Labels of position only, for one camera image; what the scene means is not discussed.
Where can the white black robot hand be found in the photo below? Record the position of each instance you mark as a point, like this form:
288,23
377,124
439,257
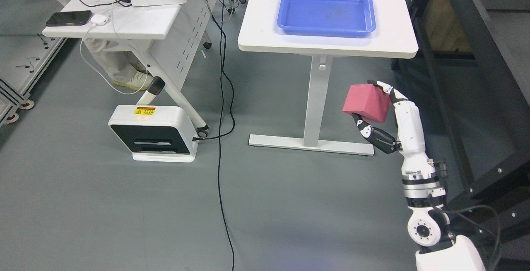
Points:
410,137

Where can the pink foam block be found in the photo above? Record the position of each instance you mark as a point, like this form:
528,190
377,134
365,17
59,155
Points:
368,101

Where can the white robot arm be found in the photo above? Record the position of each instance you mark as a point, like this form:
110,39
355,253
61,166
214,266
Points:
429,226

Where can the black metal shelf left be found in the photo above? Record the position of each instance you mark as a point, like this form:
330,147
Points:
470,80

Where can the blue plastic tray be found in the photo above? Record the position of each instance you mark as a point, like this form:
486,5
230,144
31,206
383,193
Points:
335,18

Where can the white table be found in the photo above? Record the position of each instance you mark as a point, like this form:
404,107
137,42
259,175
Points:
393,37

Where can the white floor device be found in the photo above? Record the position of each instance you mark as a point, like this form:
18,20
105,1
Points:
155,133

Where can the white folding desk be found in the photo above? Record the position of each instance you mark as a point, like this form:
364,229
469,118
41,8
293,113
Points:
165,38

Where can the black smartphone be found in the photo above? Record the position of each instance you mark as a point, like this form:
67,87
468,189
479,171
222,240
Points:
73,18

